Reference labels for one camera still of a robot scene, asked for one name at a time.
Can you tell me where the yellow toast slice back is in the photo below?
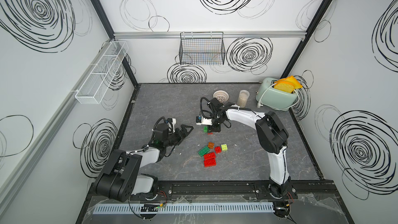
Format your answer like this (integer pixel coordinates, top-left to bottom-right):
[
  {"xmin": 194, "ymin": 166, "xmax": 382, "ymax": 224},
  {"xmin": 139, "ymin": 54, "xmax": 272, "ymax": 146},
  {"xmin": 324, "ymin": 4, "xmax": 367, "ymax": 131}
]
[{"xmin": 283, "ymin": 76, "xmax": 303, "ymax": 89}]

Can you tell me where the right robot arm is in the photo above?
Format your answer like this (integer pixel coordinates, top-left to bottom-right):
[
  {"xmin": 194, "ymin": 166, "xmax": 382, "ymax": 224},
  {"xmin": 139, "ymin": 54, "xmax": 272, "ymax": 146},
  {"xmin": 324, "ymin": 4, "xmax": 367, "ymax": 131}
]
[{"xmin": 196, "ymin": 97, "xmax": 291, "ymax": 199}]

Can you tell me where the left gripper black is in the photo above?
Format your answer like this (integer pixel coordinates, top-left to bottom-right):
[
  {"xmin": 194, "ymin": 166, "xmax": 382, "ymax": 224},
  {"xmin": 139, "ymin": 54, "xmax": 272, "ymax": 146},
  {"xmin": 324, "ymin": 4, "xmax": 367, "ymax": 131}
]
[{"xmin": 162, "ymin": 125, "xmax": 192, "ymax": 148}]

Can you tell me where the yellow toast slice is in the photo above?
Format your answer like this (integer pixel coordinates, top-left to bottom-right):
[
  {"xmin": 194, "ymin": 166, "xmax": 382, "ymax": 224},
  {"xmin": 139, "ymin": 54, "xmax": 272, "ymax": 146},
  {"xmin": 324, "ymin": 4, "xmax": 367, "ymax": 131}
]
[
  {"xmin": 283, "ymin": 76, "xmax": 303, "ymax": 89},
  {"xmin": 274, "ymin": 81, "xmax": 295, "ymax": 93}
]

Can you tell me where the lime yellow lego brick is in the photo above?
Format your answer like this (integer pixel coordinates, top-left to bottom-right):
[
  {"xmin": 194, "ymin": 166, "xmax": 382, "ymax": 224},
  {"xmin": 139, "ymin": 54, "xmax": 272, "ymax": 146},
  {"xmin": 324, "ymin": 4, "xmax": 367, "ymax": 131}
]
[{"xmin": 221, "ymin": 144, "xmax": 228, "ymax": 151}]

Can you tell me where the white perforated bowl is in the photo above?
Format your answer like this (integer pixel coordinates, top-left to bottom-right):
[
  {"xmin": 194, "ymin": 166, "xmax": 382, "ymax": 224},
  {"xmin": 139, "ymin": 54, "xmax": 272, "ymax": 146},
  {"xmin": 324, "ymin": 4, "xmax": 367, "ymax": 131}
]
[{"xmin": 213, "ymin": 90, "xmax": 230, "ymax": 103}]

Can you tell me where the white toaster cable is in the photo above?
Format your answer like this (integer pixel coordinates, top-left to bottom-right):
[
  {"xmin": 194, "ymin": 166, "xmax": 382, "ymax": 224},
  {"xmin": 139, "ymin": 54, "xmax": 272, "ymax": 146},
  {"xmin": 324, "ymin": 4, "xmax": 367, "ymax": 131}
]
[{"xmin": 256, "ymin": 82, "xmax": 301, "ymax": 112}]

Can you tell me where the grey slotted cable duct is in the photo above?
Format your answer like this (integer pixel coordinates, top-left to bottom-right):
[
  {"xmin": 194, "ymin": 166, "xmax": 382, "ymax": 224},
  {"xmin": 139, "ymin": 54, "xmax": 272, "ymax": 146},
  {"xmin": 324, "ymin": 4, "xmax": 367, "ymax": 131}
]
[{"xmin": 93, "ymin": 202, "xmax": 275, "ymax": 215}]

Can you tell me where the black wire basket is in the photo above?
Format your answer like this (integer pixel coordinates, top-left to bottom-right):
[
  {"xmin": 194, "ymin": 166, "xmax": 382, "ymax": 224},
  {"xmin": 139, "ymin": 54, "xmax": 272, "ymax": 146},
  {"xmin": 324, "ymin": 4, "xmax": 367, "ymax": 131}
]
[{"xmin": 178, "ymin": 32, "xmax": 226, "ymax": 65}]

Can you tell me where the mint green toaster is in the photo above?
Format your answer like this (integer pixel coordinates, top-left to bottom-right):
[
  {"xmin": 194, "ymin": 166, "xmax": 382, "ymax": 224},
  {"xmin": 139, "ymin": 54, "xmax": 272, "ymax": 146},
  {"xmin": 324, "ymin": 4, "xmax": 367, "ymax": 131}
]
[{"xmin": 256, "ymin": 77, "xmax": 300, "ymax": 111}]

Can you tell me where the translucent plastic cup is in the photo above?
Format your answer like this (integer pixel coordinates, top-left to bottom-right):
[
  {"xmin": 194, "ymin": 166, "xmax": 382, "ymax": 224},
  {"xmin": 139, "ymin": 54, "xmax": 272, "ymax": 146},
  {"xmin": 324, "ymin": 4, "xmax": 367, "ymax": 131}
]
[{"xmin": 237, "ymin": 90, "xmax": 250, "ymax": 107}]

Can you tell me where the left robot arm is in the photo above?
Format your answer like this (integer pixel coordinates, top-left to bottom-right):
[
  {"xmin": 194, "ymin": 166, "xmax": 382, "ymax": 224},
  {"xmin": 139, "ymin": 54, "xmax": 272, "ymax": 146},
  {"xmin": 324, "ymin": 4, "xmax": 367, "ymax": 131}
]
[{"xmin": 93, "ymin": 117, "xmax": 194, "ymax": 202}]

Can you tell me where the small red brick centre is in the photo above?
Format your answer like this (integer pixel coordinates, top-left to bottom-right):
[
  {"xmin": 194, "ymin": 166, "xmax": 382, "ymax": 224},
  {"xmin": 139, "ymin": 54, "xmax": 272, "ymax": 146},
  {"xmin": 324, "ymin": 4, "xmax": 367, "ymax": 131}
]
[{"xmin": 214, "ymin": 146, "xmax": 222, "ymax": 154}]

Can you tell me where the white wire shelf basket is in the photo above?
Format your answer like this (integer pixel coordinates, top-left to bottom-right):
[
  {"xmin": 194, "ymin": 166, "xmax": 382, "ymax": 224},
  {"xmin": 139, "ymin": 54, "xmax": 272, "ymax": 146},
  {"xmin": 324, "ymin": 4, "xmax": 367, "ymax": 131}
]
[{"xmin": 75, "ymin": 40, "xmax": 129, "ymax": 104}]

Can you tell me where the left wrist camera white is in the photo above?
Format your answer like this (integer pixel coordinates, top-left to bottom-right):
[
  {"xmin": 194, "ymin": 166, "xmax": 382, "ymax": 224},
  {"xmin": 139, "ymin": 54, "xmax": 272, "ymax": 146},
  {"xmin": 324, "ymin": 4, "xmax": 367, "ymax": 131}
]
[{"xmin": 166, "ymin": 118, "xmax": 176, "ymax": 133}]

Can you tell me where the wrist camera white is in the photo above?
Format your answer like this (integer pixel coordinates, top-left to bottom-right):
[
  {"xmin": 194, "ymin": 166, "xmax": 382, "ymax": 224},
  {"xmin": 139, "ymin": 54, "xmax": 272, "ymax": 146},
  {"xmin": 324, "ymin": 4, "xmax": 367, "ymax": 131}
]
[
  {"xmin": 195, "ymin": 116, "xmax": 212, "ymax": 125},
  {"xmin": 166, "ymin": 118, "xmax": 176, "ymax": 133}
]

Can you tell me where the red long lego brick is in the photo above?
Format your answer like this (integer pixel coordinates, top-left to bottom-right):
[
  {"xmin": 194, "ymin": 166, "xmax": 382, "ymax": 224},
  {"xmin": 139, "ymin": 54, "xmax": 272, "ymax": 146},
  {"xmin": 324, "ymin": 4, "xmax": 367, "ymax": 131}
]
[{"xmin": 203, "ymin": 152, "xmax": 216, "ymax": 161}]

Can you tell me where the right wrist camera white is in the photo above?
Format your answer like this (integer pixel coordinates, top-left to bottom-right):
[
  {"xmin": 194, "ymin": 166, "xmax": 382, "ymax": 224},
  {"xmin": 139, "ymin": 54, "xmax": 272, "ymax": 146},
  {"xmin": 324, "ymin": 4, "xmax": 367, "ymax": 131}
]
[{"xmin": 195, "ymin": 116, "xmax": 212, "ymax": 125}]

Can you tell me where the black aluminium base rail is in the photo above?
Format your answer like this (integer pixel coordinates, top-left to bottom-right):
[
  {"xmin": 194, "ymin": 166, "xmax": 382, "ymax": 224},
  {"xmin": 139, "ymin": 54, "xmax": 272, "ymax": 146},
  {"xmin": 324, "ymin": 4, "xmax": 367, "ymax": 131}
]
[{"xmin": 88, "ymin": 179, "xmax": 338, "ymax": 201}]

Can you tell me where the yellow toast slice front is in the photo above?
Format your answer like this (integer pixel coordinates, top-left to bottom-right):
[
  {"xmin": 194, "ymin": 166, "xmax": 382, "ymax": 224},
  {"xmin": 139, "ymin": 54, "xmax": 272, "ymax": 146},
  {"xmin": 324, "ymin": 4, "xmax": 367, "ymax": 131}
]
[{"xmin": 274, "ymin": 81, "xmax": 295, "ymax": 93}]

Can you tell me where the red large lego brick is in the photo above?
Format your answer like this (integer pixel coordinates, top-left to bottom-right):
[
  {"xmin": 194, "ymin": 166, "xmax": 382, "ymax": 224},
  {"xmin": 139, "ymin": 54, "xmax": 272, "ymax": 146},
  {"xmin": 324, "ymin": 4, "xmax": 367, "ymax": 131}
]
[{"xmin": 204, "ymin": 158, "xmax": 217, "ymax": 168}]

